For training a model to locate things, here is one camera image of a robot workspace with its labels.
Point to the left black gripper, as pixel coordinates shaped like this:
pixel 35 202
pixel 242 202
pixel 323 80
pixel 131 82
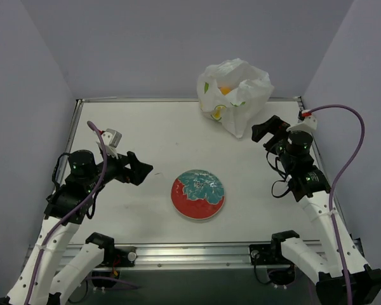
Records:
pixel 129 168

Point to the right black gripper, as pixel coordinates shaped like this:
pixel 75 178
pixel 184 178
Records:
pixel 275 136

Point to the white plastic bag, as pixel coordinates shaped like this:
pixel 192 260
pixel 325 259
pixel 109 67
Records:
pixel 251 89

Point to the yellow fake mango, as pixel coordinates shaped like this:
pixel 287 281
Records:
pixel 225 90

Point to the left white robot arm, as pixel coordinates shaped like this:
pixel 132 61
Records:
pixel 42 281

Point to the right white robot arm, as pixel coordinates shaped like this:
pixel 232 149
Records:
pixel 342 275

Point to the red and teal plate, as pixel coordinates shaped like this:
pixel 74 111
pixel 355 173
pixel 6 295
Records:
pixel 197 194

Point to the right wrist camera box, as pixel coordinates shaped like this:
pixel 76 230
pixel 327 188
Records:
pixel 307 122

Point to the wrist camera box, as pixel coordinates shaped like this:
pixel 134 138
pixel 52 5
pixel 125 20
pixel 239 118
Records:
pixel 111 139
pixel 307 122

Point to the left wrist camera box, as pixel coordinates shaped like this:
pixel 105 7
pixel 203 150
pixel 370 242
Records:
pixel 111 139

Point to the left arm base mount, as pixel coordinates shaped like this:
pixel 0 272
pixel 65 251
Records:
pixel 108 277

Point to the aluminium front rail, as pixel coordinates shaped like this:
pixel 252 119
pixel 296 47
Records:
pixel 190 254

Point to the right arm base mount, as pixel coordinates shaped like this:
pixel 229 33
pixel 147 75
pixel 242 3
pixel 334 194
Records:
pixel 270 268

